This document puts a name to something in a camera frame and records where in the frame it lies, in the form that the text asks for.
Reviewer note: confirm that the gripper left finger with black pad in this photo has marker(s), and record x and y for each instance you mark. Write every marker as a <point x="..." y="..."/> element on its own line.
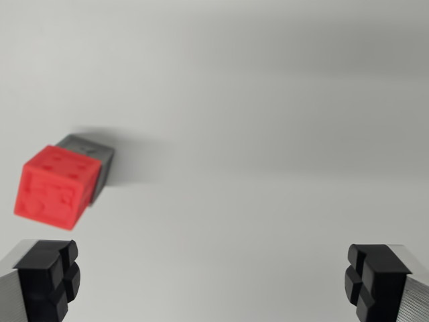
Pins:
<point x="37" y="278"/>

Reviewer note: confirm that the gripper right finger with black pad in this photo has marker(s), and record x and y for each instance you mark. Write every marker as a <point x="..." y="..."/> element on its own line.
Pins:
<point x="378" y="278"/>

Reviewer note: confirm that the red studded cube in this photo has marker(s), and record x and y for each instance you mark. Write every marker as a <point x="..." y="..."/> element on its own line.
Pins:
<point x="55" y="189"/>

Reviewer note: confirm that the grey studded cube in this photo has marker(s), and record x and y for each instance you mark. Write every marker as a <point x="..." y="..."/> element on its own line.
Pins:
<point x="100" y="157"/>

